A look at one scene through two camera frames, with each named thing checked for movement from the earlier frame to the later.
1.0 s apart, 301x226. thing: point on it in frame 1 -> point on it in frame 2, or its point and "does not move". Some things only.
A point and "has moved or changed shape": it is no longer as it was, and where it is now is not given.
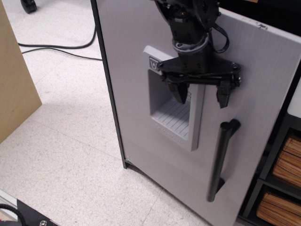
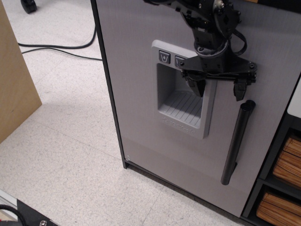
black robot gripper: x=200 y=68 -> x=213 y=60
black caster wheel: x=29 y=5 does not move
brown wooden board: x=19 y=100 does not move
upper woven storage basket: x=288 y=165 does not move
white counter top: x=294 y=108 does not move
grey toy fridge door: x=204 y=158 has moved or changed shape
